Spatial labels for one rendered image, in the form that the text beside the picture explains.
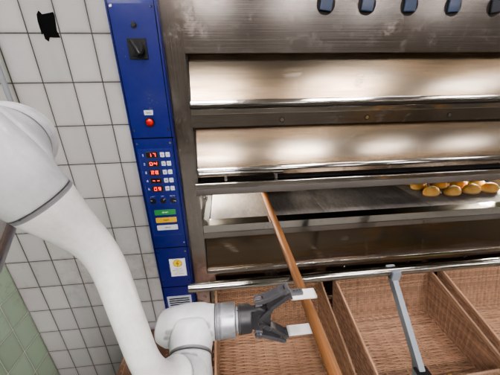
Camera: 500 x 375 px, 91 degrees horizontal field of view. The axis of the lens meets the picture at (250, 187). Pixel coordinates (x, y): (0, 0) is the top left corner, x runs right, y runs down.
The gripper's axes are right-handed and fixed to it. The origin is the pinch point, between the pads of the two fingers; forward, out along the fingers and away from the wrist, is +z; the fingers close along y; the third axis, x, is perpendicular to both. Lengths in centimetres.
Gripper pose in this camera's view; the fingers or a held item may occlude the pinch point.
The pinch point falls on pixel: (309, 311)
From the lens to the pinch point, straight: 79.1
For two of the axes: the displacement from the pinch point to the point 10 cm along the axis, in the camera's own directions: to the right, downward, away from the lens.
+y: 0.1, 9.2, 3.8
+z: 9.9, -0.5, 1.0
